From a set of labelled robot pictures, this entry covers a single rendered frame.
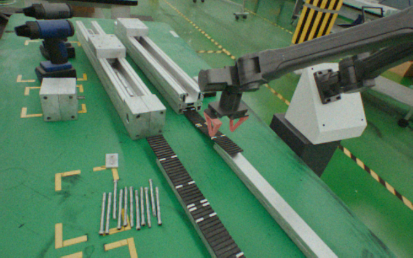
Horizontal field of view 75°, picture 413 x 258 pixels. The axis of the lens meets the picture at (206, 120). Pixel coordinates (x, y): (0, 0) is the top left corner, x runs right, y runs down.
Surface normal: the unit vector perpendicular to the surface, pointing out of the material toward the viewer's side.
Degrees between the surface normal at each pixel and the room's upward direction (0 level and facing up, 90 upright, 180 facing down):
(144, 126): 90
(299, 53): 66
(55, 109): 90
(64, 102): 90
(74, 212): 0
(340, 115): 46
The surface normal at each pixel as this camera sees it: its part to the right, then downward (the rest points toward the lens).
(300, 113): -0.90, 0.09
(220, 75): 0.31, -0.15
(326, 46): -0.52, -0.04
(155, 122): 0.51, 0.55
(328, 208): 0.17, -0.82
